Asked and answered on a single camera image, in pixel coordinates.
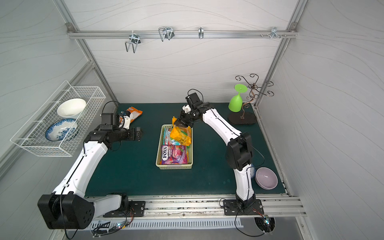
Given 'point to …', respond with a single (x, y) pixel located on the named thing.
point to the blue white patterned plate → (61, 129)
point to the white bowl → (70, 109)
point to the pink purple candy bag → (174, 154)
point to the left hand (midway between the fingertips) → (135, 131)
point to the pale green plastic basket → (174, 166)
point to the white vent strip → (113, 224)
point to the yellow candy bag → (182, 134)
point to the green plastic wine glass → (236, 102)
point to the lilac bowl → (266, 178)
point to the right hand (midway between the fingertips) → (173, 122)
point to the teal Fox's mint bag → (167, 140)
